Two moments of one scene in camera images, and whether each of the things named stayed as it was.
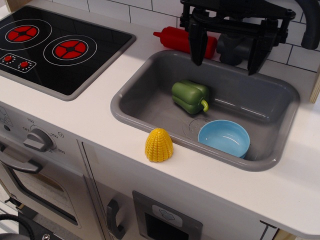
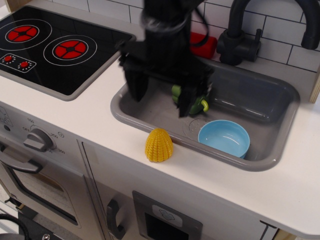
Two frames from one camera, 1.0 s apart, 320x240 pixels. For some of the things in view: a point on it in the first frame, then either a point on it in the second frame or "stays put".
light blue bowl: [226, 136] stays put
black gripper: [268, 20] to [169, 54]
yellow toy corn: [159, 146] stays put
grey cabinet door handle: [117, 231] stays put
